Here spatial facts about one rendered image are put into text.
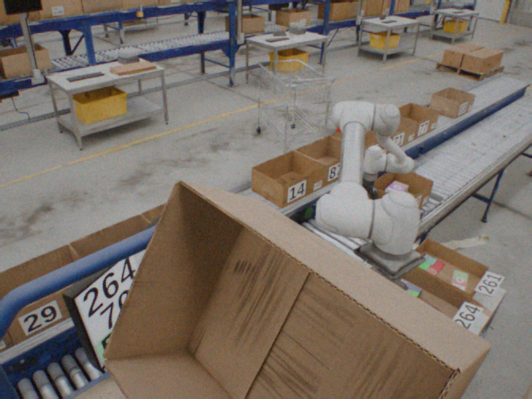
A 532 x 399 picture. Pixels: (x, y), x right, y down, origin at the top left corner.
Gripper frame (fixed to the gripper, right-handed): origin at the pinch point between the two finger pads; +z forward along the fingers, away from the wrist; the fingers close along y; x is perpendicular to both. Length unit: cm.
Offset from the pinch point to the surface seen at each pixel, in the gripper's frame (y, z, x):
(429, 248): 48.4, 6.4, 1.4
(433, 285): 67, 4, -29
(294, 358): 96, -100, -174
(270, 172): -58, -10, -30
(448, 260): 61, 8, 2
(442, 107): -45, -10, 190
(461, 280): 74, 8, -8
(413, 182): 5, 1, 53
